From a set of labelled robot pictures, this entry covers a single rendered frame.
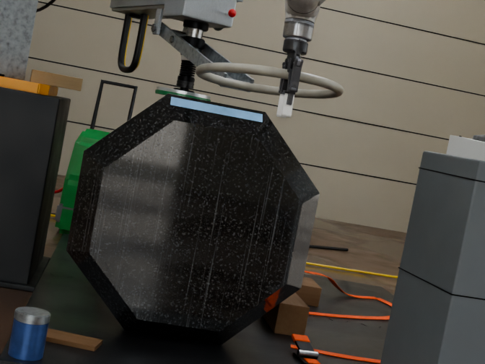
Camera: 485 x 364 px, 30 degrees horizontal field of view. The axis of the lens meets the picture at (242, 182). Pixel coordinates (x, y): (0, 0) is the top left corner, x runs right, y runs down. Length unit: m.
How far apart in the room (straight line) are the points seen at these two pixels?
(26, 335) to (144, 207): 0.62
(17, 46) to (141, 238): 1.12
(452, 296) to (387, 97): 6.35
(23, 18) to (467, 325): 2.09
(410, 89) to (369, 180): 0.98
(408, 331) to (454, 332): 0.24
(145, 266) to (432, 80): 6.48
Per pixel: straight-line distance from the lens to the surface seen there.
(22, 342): 2.61
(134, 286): 2.98
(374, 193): 8.99
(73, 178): 4.97
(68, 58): 8.33
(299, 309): 3.46
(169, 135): 2.93
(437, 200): 2.88
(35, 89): 3.53
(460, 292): 2.72
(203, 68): 2.85
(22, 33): 3.73
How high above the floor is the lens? 0.78
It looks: 4 degrees down
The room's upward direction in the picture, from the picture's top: 11 degrees clockwise
